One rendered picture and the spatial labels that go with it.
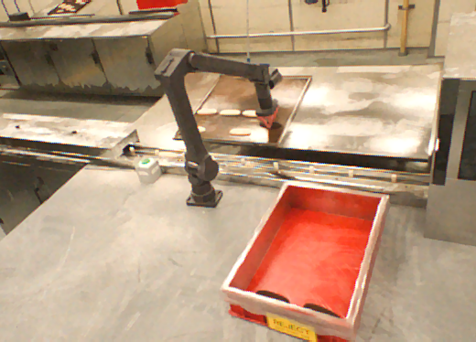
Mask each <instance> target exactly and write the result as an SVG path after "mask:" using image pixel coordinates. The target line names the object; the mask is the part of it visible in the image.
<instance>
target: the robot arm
mask: <svg viewBox="0 0 476 342"><path fill-rule="evenodd" d="M193 70H197V71H205V72H213V73H218V74H221V75H222V74H223V75H229V76H234V77H239V78H248V79H249V81H250V82H252V83H254V87H255V90H256V97H257V100H258V103H259V106H258V108H257V109H256V111H255V114H256V117H257V119H259V120H261V122H262V123H263V124H265V125H266V127H267V128H271V123H272V122H274V121H275V118H276V112H277V109H278V104H277V102H278V100H277V99H272V93H271V90H272V89H273V88H274V87H275V86H276V85H277V83H278V82H281V81H282V74H281V73H280V72H279V71H278V69H277V68H268V67H267V66H266V65H262V64H256V63H252V62H247V61H239V60H235V59H227V58H224V57H220V56H212V55H208V54H204V53H200V52H196V51H194V50H191V49H183V48H173V49H172V50H171V51H170V52H169V53H168V54H167V56H166V57H165V59H163V61H162V63H161V65H159V66H158V68H157V70H156V71H155V73H154V76H155V79H156V80H157V81H160V84H161V86H162V87H163V90H164V92H165V93H166V95H167V97H168V103H169V105H170V107H171V109H172V112H173V113H174V118H175V120H176V123H177V125H178V128H179V133H180V135H181V138H182V139H183V142H184V145H185V150H186V152H185V154H184V156H185V165H184V167H185V172H186V173H187V174H188V180H189V182H190V183H191V191H190V195H189V197H188V198H187V200H185V202H186V205H188V206H196V207H205V208H216V206H217V205H218V203H219V202H220V200H221V197H222V195H223V193H222V190H215V189H214V186H213V185H211V181H212V180H214V179H215V178H216V176H217V175H218V173H219V169H220V168H219V165H218V163H217V162H216V160H212V158H211V155H209V153H208V150H207V149H206V146H205V144H204V143H203V141H202V139H201V136H200V130H199V127H198V125H197V123H196V120H195V114H194V112H193V110H192V108H191V105H190V103H189V96H188V94H187V91H186V88H185V84H184V75H186V74H187V73H189V71H193ZM264 118H266V119H267V120H269V124H267V123H266V121H265V120H264Z"/></svg>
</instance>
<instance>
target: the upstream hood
mask: <svg viewBox="0 0 476 342"><path fill-rule="evenodd" d="M131 142H132V143H133V144H135V143H140V140H139V138H138V135H137V129H136V128H116V127H106V126H96V125H86V124H76V123H56V122H46V121H36V120H25V119H16V118H5V117H0V145H5V146H18V147H25V148H32V149H38V150H45V151H52V152H59V153H65V154H78V155H90V156H97V157H103V158H109V159H116V158H117V157H118V156H119V155H121V154H122V153H123V149H124V148H125V147H126V145H127V144H130V143H131Z"/></svg>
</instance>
